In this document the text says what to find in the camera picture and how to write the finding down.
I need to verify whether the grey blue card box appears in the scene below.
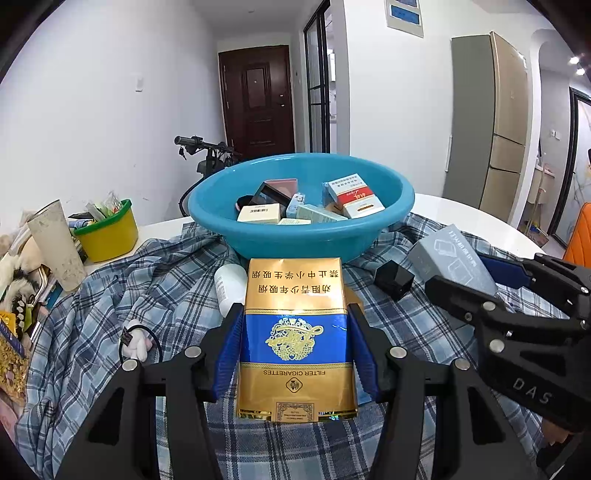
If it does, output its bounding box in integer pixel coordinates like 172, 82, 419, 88
407, 225, 497, 296

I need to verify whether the black small box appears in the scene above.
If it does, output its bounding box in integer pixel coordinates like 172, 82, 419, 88
374, 261, 415, 302

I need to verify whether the red white cigarette box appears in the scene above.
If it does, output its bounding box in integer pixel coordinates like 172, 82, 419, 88
327, 174, 385, 219

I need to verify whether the gold blue cigarette pack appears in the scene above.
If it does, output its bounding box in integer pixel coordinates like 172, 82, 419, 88
236, 258, 358, 423

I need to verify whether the black square frame box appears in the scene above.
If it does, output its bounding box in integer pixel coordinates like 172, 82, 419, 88
249, 182, 291, 208

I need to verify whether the blue tissue packet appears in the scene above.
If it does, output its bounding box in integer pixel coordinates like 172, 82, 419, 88
356, 379, 372, 406

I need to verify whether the amber plastic case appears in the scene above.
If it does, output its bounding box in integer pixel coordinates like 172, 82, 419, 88
344, 285, 365, 313

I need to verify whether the person's right hand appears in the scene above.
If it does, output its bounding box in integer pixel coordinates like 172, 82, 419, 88
541, 418, 572, 447

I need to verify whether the orange chair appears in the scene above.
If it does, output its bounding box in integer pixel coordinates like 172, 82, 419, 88
563, 202, 591, 268

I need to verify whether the yellow snack packet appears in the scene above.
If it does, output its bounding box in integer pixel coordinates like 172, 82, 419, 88
0, 311, 29, 407

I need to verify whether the blue plaid cloth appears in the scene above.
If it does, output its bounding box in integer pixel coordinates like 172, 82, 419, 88
13, 211, 569, 480

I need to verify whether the white plastic bottle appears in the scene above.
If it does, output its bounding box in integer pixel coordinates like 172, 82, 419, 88
214, 264, 247, 318

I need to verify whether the beige grey refrigerator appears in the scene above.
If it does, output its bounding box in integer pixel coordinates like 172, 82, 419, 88
443, 31, 529, 222

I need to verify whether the blue plastic basin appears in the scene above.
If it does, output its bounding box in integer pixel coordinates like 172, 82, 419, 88
188, 153, 415, 261

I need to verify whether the yellow green bucket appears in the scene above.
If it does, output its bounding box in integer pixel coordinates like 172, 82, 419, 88
73, 199, 138, 263

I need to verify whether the light teal box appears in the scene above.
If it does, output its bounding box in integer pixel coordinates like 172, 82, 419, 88
295, 204, 346, 224

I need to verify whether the pale green box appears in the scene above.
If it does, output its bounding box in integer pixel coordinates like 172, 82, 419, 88
277, 218, 311, 226

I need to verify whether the white speckled tumbler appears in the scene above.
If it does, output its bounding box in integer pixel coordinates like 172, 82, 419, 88
27, 200, 86, 292

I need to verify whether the pink box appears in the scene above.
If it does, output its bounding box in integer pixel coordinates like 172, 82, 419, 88
266, 178, 298, 197

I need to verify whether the cream square box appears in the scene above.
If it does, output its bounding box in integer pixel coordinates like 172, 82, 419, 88
238, 203, 281, 225

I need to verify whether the black bicycle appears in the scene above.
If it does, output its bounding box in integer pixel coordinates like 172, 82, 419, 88
174, 136, 242, 217

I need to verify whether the dark brown door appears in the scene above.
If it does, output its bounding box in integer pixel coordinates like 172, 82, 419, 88
218, 45, 294, 160

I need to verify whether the black framed glass door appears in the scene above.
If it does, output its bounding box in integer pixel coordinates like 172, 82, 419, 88
304, 1, 331, 153

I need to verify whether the black hair tie with charm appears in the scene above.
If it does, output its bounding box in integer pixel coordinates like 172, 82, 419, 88
117, 318, 164, 365

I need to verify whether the grey blue wall panel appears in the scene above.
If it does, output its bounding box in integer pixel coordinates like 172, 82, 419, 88
385, 0, 424, 38

